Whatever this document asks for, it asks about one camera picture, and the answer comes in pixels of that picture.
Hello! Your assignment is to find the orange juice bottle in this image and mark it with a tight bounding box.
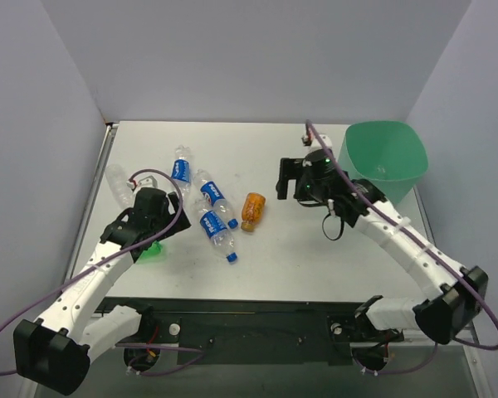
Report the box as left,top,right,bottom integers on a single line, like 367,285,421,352
241,192,266,232

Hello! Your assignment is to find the pepsi bottle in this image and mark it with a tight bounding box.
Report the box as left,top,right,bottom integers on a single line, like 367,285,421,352
192,199,238,264
171,145,192,199
193,169,238,230

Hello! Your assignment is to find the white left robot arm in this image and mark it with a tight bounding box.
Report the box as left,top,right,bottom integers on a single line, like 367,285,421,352
13,187,191,396

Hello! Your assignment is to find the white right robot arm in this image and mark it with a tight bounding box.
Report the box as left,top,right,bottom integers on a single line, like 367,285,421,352
276,149,489,344

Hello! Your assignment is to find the green plastic bin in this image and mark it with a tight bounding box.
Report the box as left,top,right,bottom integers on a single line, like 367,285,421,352
338,121,428,205

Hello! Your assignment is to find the green plastic bottle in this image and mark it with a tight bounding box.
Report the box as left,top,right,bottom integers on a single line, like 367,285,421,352
137,241,165,264

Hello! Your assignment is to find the clear unlabelled bottle left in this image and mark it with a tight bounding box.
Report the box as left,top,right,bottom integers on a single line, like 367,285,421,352
105,164,134,209

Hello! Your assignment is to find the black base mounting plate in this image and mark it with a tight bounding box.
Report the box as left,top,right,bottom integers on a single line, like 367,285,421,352
95,298,403,366

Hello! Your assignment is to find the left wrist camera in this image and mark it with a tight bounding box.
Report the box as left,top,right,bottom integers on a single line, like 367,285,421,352
126,176,158,191

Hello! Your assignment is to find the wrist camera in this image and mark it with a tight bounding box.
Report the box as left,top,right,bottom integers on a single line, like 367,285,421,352
126,176,158,191
301,132,332,152

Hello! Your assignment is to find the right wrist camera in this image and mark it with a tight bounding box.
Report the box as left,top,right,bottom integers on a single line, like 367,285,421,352
301,132,332,152

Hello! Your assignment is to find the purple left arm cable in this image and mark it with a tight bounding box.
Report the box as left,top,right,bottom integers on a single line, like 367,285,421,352
0,167,208,376

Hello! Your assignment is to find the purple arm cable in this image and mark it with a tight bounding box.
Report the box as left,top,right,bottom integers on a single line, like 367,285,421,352
0,167,208,376
305,119,498,376

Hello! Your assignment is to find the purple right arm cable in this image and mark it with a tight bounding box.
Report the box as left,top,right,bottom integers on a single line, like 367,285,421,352
305,119,498,376

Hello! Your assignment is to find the aluminium rail right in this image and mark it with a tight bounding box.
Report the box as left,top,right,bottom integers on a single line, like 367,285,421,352
402,314,481,347

